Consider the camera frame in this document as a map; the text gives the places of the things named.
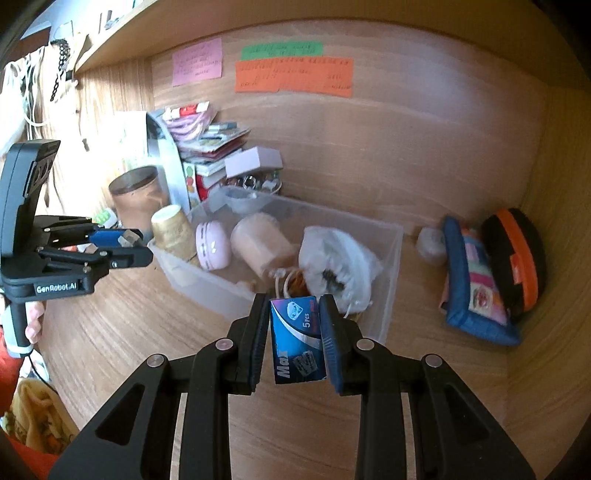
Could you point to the stack of books and packets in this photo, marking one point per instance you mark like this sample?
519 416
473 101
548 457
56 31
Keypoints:
202 144

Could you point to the pink sticky note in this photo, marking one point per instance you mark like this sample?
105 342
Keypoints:
198 62

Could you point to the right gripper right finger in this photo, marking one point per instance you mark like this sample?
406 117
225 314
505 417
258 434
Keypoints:
418 417

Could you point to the orange sticky note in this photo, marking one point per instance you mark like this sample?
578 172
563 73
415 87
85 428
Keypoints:
331 76

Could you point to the pink round case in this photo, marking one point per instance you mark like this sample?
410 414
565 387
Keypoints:
213 246

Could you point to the gold paper cup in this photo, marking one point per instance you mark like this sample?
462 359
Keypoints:
173 233

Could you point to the clear plastic storage bin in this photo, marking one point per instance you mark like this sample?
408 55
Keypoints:
230 291

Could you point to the person hand on handle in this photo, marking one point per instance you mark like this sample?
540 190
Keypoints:
35 313

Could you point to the black orange round case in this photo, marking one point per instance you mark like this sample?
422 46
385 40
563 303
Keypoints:
517 260

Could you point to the white fluffy ball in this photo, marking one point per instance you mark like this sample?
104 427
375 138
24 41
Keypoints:
431 246

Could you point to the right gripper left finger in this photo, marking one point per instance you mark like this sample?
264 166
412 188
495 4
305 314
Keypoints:
132 434

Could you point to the frosted pink candle jar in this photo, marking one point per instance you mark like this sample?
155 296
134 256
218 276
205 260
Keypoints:
257 239

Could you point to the blue patchwork pouch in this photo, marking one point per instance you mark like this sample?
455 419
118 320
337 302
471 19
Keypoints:
473 303

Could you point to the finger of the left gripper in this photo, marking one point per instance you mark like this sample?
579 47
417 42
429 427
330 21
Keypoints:
113 258
66 231

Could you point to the green sticky note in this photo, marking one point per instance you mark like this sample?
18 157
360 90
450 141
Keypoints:
282 49

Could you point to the white drawstring pouch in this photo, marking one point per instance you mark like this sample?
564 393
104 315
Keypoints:
333 262

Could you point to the red charm with gold cord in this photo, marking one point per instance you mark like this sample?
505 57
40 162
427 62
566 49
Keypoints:
288 283

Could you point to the wooden shelf board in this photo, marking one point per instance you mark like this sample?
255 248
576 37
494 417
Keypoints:
515 31

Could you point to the small white box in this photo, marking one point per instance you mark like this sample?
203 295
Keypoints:
253 160

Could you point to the blue razor blade box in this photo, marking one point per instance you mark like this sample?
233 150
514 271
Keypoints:
297 341

